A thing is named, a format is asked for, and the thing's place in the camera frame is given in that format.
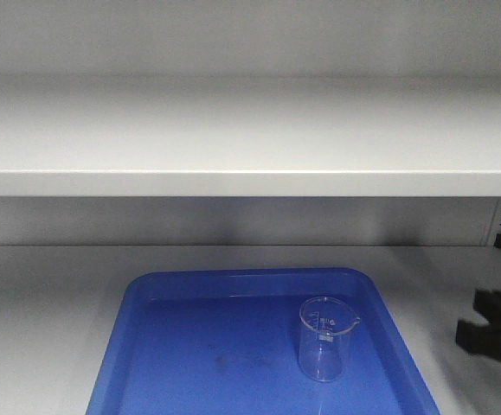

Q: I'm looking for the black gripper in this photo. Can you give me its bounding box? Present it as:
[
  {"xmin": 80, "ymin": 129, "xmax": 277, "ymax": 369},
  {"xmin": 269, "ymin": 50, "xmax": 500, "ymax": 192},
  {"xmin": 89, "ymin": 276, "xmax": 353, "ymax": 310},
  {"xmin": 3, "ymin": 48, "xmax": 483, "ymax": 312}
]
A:
[{"xmin": 455, "ymin": 289, "xmax": 501, "ymax": 362}]

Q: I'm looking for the clear glass beaker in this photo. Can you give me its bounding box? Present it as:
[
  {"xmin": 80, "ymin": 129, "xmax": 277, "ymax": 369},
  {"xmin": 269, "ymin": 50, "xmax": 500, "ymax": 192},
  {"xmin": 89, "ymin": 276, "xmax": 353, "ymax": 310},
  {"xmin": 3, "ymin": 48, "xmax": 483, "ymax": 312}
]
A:
[{"xmin": 299, "ymin": 296, "xmax": 361, "ymax": 382}]

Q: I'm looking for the grey cabinet shelf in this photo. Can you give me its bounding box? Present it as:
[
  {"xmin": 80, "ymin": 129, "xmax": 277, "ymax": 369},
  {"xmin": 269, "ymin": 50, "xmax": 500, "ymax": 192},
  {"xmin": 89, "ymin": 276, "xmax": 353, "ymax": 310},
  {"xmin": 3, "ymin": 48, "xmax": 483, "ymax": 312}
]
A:
[{"xmin": 0, "ymin": 75, "xmax": 501, "ymax": 197}]

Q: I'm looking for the black right shelf clip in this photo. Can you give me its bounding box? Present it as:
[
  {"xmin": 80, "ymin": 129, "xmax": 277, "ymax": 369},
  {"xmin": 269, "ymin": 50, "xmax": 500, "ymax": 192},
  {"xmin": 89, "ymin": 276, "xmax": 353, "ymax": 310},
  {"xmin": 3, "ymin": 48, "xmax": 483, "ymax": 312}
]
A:
[{"xmin": 493, "ymin": 233, "xmax": 501, "ymax": 249}]

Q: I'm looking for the blue plastic tray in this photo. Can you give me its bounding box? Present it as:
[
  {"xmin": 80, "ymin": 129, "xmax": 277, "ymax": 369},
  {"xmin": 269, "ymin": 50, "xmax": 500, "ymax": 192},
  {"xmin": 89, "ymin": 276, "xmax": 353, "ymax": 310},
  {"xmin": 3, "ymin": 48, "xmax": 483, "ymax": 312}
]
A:
[{"xmin": 87, "ymin": 268, "xmax": 438, "ymax": 414}]

